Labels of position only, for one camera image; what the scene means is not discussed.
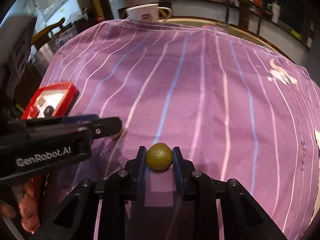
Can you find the wooden chair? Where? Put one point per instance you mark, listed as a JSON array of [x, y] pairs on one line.
[[45, 33]]

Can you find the black round fruit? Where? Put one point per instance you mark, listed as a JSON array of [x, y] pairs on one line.
[[48, 110]]

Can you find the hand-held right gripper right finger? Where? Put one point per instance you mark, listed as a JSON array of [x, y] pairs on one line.
[[178, 165]]

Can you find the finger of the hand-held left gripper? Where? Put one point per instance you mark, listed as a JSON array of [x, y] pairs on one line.
[[105, 127]]

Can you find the purple striped cloth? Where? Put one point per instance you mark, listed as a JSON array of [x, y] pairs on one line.
[[200, 92]]

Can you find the pale wooden block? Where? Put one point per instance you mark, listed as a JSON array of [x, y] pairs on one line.
[[41, 100]]

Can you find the person's left hand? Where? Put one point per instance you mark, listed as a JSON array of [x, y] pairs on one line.
[[27, 205]]

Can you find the green round fruit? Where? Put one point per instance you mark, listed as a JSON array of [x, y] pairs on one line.
[[159, 160]]

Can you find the white thermos cup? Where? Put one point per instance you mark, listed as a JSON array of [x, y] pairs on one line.
[[275, 12]]

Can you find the red tomato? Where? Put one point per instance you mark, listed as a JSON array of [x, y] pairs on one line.
[[33, 110]]

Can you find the red-rimmed white tray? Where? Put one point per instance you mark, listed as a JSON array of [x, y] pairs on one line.
[[70, 95]]

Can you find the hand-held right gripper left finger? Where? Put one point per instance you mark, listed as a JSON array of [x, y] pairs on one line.
[[142, 162]]

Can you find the white mug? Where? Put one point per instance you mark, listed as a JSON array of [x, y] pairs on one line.
[[145, 12]]

